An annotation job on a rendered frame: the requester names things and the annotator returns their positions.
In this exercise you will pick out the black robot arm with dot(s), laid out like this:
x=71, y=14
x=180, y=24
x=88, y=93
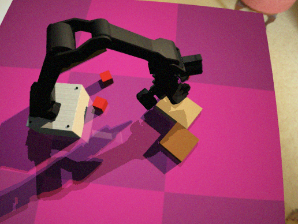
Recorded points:
x=163, y=57

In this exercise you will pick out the orange square block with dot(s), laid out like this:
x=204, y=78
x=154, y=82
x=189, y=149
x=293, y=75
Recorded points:
x=178, y=142

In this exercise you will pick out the red square block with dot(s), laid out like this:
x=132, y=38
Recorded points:
x=106, y=78
x=100, y=104

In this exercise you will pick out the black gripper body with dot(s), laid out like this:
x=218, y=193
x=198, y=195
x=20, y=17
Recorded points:
x=146, y=97

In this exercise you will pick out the orange long rectangular bar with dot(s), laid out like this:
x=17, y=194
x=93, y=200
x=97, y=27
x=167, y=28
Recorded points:
x=91, y=56

